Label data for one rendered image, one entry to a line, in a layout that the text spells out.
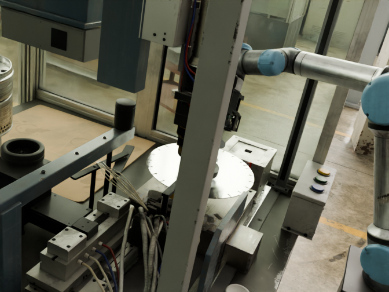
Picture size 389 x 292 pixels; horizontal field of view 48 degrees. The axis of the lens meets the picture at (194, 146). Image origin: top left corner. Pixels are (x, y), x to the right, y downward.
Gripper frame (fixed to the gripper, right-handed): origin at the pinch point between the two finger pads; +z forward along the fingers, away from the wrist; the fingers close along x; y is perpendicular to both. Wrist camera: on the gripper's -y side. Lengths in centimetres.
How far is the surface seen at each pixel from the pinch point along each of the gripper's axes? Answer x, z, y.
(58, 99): 22, -11, -96
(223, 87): -74, 1, 43
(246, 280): 2.2, 32.3, 23.1
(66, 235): -38.0, 31.3, -7.9
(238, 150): 27.9, -6.3, -2.5
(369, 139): 305, -81, -10
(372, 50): 393, -207, -47
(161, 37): -44.4, -17.2, 7.2
